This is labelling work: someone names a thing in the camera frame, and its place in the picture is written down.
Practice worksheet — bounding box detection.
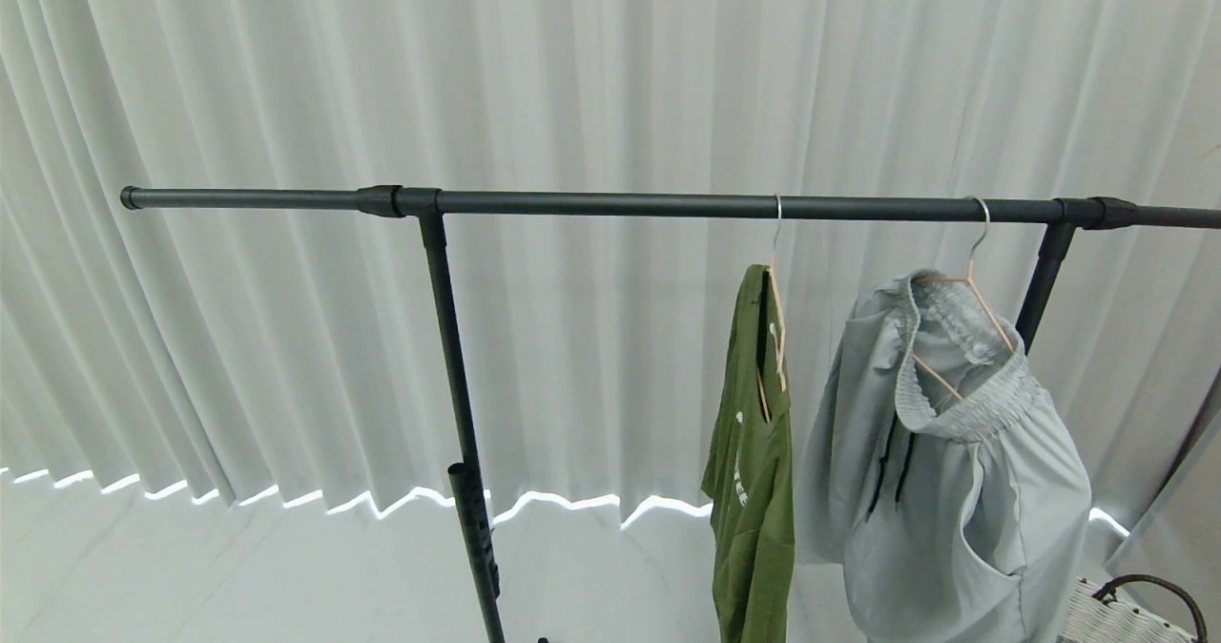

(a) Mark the pink clothes hanger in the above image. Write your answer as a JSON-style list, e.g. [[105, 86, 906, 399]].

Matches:
[[755, 195, 790, 425], [909, 195, 1018, 404]]

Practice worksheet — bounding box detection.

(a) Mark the green printed shirt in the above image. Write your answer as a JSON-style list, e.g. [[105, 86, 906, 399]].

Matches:
[[700, 263, 797, 643]]

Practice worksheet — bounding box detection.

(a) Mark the pale grey garment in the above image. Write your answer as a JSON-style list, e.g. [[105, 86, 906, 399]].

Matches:
[[795, 268, 1094, 643]]

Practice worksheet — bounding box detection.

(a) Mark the black clothes rack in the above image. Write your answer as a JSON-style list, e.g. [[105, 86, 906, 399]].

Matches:
[[119, 183, 1221, 643]]

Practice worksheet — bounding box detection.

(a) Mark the white laundry basket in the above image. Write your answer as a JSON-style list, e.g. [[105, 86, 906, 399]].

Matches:
[[1057, 573, 1211, 643]]

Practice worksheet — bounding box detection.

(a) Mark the white curtain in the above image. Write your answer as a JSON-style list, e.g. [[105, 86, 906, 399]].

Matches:
[[0, 0, 1221, 539]]

